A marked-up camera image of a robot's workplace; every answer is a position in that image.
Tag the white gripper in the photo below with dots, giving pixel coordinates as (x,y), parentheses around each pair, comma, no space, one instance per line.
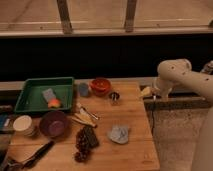
(161,88)

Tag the red yellow apple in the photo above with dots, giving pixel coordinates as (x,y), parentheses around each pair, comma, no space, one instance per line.
(54,103)

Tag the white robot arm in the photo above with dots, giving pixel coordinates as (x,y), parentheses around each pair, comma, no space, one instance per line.
(179,72)

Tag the small metal cup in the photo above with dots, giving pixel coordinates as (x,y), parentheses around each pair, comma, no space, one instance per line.
(114,97)

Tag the orange bowl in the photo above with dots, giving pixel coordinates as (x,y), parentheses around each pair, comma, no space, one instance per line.
(100,86)

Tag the crumpled blue cloth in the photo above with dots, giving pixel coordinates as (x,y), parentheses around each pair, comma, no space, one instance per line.
(119,134)

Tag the blue cup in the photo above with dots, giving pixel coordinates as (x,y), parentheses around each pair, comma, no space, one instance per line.
(83,89)

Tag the dark green sponge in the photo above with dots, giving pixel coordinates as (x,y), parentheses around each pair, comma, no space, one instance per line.
(91,136)

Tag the purple grapes bunch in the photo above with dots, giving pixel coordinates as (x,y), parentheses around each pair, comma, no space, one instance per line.
(83,147)

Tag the blue sponge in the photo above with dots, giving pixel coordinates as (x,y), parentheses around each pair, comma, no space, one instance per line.
(48,94)

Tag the purple bowl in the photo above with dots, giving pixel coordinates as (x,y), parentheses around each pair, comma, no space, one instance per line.
(54,124)

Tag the green plastic tray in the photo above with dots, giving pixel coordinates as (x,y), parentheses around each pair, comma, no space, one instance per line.
(37,93)

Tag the white stacked plates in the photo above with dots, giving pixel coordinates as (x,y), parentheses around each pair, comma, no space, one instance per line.
(24,125)

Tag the blue box at left edge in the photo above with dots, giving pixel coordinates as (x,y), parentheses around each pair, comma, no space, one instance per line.
(5,123)

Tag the wooden window post right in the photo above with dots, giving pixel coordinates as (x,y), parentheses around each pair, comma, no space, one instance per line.
(130,15)

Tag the wooden window post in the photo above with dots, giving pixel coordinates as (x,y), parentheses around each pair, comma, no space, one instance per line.
(64,16)
(130,15)

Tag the wooden window post left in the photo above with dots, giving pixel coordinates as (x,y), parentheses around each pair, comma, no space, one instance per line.
(64,16)

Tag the black handled spatula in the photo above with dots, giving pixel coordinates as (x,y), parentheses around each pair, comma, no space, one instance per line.
(14,165)

